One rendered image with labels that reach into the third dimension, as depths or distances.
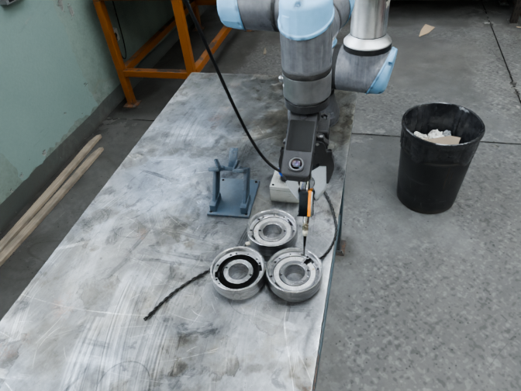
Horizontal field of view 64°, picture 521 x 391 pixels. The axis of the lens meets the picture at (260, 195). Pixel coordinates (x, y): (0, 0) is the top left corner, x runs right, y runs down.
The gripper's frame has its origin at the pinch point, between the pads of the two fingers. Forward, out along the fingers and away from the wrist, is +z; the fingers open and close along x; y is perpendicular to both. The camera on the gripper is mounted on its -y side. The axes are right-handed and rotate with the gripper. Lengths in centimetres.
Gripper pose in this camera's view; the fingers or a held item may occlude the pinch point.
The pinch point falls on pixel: (306, 196)
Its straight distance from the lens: 78.9
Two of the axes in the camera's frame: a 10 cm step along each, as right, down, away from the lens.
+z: 0.9, 7.4, 6.7
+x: -9.8, -0.6, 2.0
